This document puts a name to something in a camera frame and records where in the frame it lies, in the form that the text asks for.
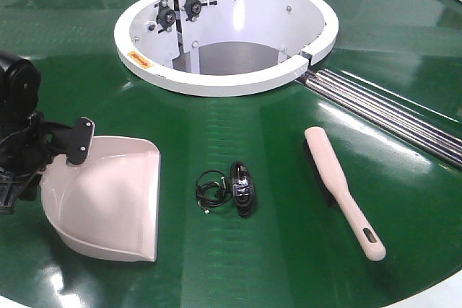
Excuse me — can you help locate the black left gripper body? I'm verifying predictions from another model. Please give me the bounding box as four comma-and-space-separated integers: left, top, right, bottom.
1, 112, 53, 176

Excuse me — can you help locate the black bearing left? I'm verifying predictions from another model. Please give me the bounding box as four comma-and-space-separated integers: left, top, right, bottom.
156, 0, 176, 34

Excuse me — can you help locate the orange warning sticker front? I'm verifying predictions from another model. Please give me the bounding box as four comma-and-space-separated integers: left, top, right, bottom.
128, 50, 152, 69

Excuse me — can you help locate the black bearing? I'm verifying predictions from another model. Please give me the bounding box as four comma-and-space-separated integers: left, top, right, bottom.
183, 0, 218, 22
156, 0, 176, 34

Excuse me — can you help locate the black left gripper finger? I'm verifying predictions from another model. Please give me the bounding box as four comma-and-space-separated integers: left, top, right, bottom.
1, 172, 40, 214

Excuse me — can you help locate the steel rollers right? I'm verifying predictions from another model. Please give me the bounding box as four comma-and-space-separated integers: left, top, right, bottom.
297, 69, 461, 169

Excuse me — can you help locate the black bearing right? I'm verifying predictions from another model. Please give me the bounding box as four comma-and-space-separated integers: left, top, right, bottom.
183, 0, 218, 22

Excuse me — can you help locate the white inner conveyor ring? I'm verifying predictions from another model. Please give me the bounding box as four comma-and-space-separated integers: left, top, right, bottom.
113, 0, 340, 97

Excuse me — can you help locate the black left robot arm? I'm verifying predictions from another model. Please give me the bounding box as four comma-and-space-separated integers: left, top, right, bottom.
1, 51, 51, 214

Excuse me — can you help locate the white outer rim bottom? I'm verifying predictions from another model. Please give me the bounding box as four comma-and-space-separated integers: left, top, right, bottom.
386, 270, 461, 308

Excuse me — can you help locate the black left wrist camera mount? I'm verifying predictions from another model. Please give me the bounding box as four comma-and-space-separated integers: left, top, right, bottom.
45, 117, 95, 165

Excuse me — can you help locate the pink hand brush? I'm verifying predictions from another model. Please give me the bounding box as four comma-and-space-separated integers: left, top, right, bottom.
305, 126, 386, 261

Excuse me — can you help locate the thin black wire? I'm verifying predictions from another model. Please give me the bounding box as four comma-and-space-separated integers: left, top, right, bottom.
195, 170, 232, 215

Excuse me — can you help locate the pink plastic dustpan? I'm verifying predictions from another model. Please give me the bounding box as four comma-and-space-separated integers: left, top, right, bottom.
40, 136, 161, 262

